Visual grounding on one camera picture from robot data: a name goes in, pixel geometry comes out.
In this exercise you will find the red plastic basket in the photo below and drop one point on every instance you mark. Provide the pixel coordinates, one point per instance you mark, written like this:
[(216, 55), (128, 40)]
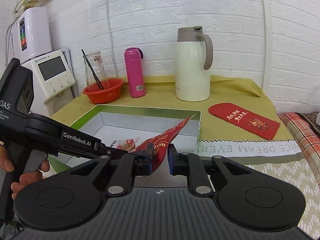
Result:
[(110, 93)]

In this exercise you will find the white water dispenser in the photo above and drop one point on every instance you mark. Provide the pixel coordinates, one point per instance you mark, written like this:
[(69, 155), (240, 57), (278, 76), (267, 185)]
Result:
[(52, 82)]

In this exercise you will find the pink thermos bottle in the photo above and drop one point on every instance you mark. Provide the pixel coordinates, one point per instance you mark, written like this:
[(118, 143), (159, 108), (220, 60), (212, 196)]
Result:
[(133, 63)]

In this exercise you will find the patterned tablecloth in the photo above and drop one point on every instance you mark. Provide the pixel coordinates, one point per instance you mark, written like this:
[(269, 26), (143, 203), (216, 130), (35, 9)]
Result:
[(282, 159)]

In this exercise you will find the pink snack bag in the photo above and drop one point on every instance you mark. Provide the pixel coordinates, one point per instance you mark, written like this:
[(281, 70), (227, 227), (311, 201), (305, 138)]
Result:
[(128, 145)]

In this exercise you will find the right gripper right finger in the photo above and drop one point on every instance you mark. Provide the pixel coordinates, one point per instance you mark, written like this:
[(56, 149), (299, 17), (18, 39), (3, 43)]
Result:
[(195, 169)]

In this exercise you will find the black straw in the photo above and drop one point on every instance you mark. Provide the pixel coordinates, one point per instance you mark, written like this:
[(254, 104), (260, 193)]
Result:
[(92, 70)]

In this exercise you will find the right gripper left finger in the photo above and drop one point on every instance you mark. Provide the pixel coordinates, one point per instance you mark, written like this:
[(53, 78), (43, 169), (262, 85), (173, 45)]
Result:
[(126, 169)]

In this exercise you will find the red envelope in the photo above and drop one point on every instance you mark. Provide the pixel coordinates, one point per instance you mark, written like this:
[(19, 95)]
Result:
[(245, 119)]

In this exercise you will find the potted plant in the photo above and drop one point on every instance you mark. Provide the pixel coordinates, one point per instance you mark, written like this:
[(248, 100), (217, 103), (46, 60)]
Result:
[(23, 5)]

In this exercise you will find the person's left hand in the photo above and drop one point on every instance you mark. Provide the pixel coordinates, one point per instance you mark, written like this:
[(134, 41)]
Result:
[(25, 179)]

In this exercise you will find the white water purifier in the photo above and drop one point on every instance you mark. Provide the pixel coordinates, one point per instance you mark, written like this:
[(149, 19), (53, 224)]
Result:
[(31, 35)]

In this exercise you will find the green cardboard box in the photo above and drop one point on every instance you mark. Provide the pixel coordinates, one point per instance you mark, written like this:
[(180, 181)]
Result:
[(112, 123)]

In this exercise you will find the cream thermos jug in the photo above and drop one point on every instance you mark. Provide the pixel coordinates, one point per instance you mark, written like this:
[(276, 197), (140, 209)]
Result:
[(193, 59)]

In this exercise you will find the yellow cloth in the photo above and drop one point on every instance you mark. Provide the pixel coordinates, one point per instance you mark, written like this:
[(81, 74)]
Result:
[(239, 91)]

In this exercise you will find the red nuts packet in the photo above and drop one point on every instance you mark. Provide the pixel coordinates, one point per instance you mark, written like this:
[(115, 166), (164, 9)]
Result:
[(161, 143)]

